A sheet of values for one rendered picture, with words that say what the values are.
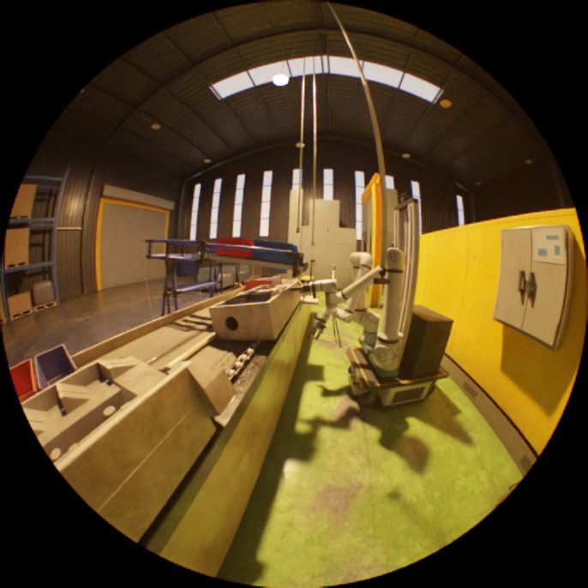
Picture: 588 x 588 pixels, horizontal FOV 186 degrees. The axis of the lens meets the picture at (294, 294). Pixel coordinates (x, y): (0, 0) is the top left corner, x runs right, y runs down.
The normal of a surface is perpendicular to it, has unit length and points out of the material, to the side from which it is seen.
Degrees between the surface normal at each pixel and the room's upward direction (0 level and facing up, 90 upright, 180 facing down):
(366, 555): 0
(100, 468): 80
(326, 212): 90
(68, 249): 90
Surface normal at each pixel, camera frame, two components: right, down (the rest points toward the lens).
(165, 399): 0.98, -0.10
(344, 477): 0.04, -0.98
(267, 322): -0.17, 0.18
